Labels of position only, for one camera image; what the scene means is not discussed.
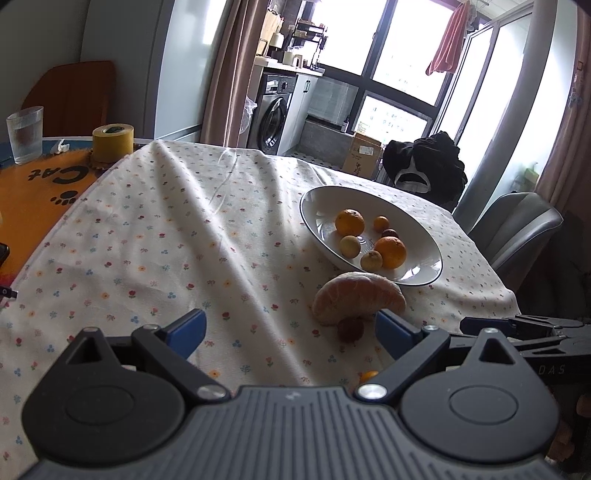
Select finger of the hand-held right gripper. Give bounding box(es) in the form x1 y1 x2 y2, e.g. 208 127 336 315
459 316 522 340

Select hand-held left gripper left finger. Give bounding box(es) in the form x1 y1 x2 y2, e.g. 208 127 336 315
39 308 230 408

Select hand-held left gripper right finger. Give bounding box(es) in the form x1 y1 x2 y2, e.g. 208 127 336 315
353 309 533 408

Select peeled pomelo piece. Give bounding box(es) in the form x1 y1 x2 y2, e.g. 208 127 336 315
312 272 407 328

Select white bowl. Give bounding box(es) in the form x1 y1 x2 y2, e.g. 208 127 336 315
299 185 444 287

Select large orange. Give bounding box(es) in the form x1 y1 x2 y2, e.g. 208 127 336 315
374 236 408 269

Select mandarin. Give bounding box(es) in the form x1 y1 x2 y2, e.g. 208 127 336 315
335 209 365 236

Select person's right hand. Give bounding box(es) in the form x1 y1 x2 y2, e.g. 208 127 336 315
550 418 578 472

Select floral tablecloth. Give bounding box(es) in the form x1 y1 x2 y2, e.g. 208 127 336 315
0 138 520 462

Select grey chair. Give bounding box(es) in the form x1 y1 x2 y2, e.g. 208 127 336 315
452 191 564 278

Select black clothes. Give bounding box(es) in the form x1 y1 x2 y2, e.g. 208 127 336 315
383 131 468 206

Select cardboard box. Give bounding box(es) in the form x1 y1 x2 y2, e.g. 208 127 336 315
342 131 384 181

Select yellow tape roll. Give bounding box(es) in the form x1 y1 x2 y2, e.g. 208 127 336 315
92 124 134 163

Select orange table mat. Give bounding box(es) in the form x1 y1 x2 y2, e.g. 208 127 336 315
0 136 134 280

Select clear plastic bag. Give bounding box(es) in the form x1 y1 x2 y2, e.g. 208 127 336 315
240 97 258 136

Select pink curtain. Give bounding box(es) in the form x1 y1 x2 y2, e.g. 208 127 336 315
199 0 273 148
536 0 591 208

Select grey washing machine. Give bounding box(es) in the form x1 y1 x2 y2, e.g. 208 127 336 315
247 74 297 155

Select white kitchen cabinet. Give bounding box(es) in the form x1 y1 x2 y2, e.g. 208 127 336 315
277 73 325 155

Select ribbed drinking glass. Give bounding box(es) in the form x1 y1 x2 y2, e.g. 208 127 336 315
6 106 44 165

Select orange chair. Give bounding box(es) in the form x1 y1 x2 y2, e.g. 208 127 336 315
21 61 116 138

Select white refrigerator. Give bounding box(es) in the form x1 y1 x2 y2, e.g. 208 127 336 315
78 0 218 141

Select red towel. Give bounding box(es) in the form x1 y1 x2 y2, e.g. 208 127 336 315
426 2 472 77

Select black kitchen shelf rack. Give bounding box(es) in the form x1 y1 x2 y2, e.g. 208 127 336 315
288 21 329 71

